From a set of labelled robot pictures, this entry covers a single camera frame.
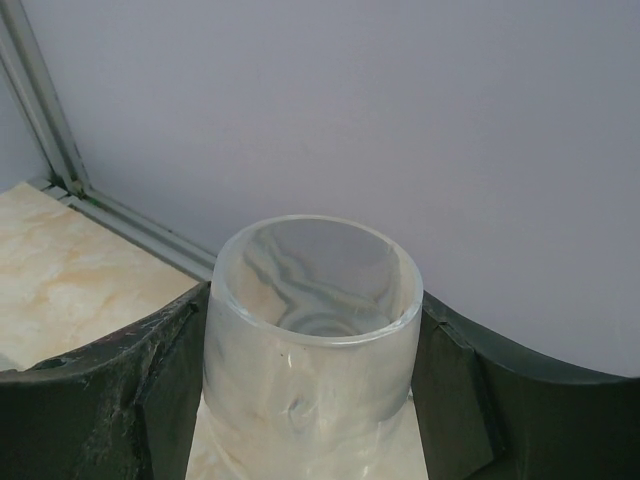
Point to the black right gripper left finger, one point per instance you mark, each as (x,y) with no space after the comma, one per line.
(121,407)

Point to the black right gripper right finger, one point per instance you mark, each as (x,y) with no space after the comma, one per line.
(490,408)

